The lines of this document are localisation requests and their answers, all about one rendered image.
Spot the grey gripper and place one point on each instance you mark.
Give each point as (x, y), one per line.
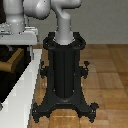
(18, 38)

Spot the brown wooden block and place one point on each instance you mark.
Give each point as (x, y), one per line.
(15, 59)

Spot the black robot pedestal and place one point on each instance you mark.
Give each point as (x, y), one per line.
(65, 73)

